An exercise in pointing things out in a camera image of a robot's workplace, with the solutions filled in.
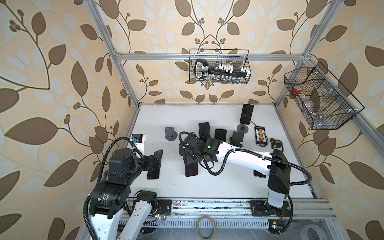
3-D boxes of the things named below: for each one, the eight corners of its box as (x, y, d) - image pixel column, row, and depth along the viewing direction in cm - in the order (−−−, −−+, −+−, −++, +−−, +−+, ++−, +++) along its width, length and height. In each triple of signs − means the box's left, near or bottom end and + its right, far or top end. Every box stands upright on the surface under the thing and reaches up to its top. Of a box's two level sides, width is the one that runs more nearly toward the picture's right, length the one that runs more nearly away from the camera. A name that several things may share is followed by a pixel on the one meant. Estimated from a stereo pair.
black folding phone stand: (230, 149, 97) (233, 141, 90) (229, 139, 102) (231, 131, 94) (242, 149, 97) (245, 141, 90) (240, 139, 102) (243, 131, 94)
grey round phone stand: (166, 142, 101) (163, 135, 94) (167, 133, 105) (165, 126, 99) (176, 142, 101) (175, 135, 94) (177, 133, 105) (176, 126, 99)
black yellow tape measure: (271, 148, 98) (273, 146, 95) (269, 140, 102) (271, 138, 99) (281, 150, 97) (283, 147, 95) (279, 141, 101) (281, 139, 99)
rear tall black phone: (237, 128, 108) (243, 112, 94) (238, 119, 113) (243, 103, 99) (246, 129, 107) (253, 114, 93) (246, 121, 112) (253, 104, 98)
